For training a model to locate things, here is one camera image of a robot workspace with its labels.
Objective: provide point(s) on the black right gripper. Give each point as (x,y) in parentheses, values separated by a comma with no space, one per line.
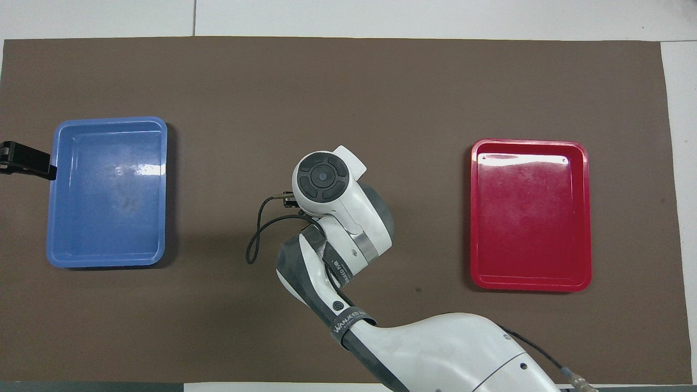
(292,200)

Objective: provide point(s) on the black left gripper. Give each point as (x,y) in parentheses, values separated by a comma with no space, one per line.
(24,159)

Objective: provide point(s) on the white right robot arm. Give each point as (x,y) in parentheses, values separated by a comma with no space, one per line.
(337,218)

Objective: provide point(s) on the blue plastic tray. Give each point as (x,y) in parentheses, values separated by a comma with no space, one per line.
(106,196)

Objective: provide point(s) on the brown table mat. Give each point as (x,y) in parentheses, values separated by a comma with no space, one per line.
(218,81)

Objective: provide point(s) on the red plastic tray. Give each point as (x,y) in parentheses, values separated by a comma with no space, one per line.
(531,218)

